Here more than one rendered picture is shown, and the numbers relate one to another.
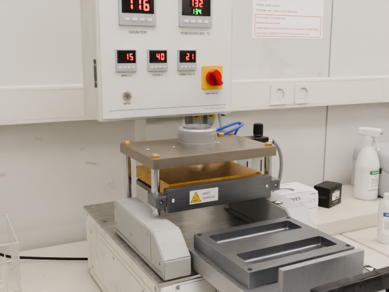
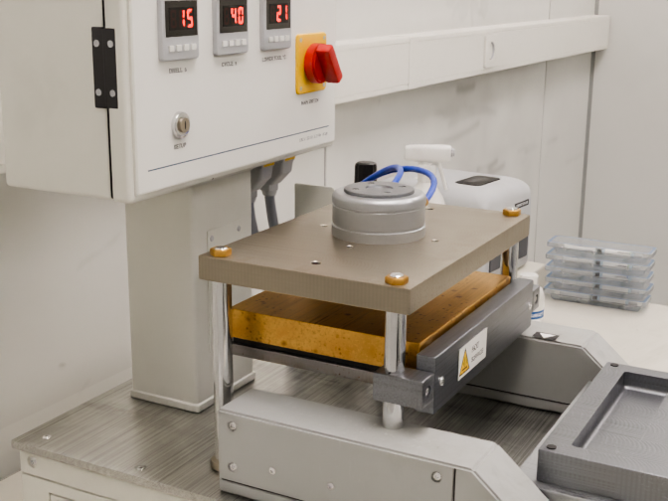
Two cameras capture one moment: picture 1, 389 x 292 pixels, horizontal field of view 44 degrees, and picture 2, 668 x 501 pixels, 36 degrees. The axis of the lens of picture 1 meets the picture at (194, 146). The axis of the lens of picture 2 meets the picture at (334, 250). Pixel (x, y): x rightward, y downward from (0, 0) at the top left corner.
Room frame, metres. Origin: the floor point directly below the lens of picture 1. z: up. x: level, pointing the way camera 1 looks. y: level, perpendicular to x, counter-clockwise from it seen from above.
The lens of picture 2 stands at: (0.29, 0.51, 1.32)
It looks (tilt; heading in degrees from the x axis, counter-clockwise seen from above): 15 degrees down; 326
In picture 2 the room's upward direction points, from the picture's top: 1 degrees clockwise
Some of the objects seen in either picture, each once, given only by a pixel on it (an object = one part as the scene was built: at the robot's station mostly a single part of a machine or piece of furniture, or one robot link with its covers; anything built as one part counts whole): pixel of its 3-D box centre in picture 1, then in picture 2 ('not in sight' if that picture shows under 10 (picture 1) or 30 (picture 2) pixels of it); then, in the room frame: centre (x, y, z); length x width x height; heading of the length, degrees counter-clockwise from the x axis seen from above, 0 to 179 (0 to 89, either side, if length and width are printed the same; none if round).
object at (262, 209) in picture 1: (272, 212); (509, 359); (0.97, -0.16, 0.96); 0.26 x 0.05 x 0.07; 28
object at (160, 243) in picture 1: (148, 233); (376, 474); (0.85, 0.09, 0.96); 0.25 x 0.05 x 0.07; 28
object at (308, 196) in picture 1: (278, 200); not in sight; (1.48, -0.27, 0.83); 0.23 x 0.12 x 0.07; 117
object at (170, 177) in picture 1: (200, 164); (382, 279); (0.98, -0.01, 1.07); 0.22 x 0.17 x 0.10; 118
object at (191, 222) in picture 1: (189, 224); (340, 424); (1.00, 0.01, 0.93); 0.46 x 0.35 x 0.01; 28
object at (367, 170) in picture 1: (368, 163); (426, 216); (1.64, -0.61, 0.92); 0.09 x 0.08 x 0.25; 48
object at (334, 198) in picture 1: (327, 194); not in sight; (1.56, -0.45, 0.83); 0.09 x 0.06 x 0.07; 138
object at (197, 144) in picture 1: (198, 153); (355, 251); (1.01, -0.01, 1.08); 0.31 x 0.24 x 0.13; 118
